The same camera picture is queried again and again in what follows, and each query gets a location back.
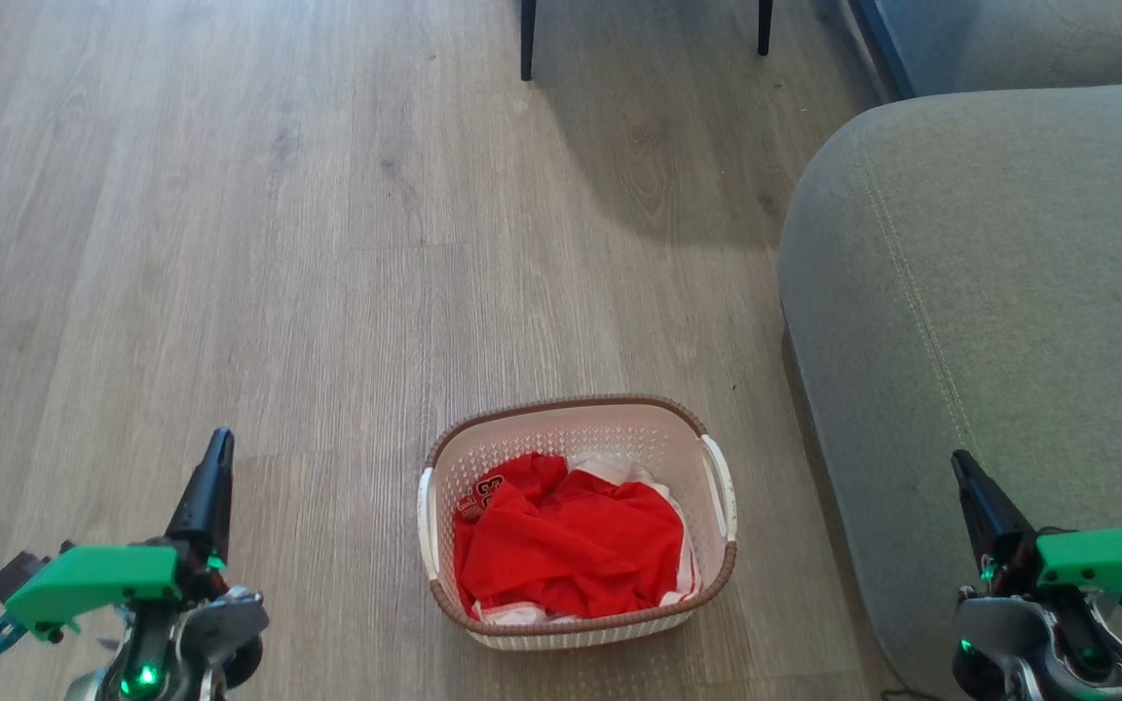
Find grey fabric sofa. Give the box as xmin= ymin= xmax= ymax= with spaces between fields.
xmin=777 ymin=83 xmax=1122 ymax=701

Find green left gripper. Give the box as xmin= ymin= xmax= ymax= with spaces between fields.
xmin=4 ymin=428 xmax=236 ymax=644

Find white laundry basket brown rim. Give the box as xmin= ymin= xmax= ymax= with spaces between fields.
xmin=417 ymin=394 xmax=738 ymax=651

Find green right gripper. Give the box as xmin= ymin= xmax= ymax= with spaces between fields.
xmin=951 ymin=450 xmax=1122 ymax=630

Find grey sofa cushion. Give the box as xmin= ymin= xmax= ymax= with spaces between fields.
xmin=875 ymin=0 xmax=1122 ymax=98

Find red jersey garment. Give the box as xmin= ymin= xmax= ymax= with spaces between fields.
xmin=452 ymin=452 xmax=687 ymax=620

